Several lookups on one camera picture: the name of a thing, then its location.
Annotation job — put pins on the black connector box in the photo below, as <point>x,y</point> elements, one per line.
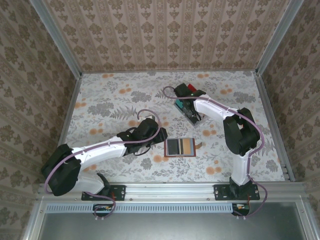
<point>240,208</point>
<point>102,208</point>

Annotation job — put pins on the clear acrylic card rack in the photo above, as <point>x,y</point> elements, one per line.
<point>197,124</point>

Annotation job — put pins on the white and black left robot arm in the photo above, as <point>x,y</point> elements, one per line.
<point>100,150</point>

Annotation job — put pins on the yellow card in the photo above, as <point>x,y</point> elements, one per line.
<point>185,147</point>

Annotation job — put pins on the grey metal sheet panel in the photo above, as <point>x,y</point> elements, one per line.
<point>162,227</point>

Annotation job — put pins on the aluminium frame post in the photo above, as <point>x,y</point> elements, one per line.
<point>57,37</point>
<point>277,37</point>

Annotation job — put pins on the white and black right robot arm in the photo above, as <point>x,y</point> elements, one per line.
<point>240,170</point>

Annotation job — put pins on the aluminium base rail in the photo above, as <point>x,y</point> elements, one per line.
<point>170,191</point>

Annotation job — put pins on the red card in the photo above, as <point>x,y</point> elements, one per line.
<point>192,87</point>

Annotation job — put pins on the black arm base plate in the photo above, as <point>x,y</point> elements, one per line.
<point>120,192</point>
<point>221,192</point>

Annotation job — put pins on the teal card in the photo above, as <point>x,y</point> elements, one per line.
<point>178,103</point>

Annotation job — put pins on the brown tray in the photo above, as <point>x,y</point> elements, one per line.
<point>192,148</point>

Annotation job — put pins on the black card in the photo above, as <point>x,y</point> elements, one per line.
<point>173,147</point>

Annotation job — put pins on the aluminium table side rail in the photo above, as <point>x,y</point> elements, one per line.
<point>274,125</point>
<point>71,107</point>

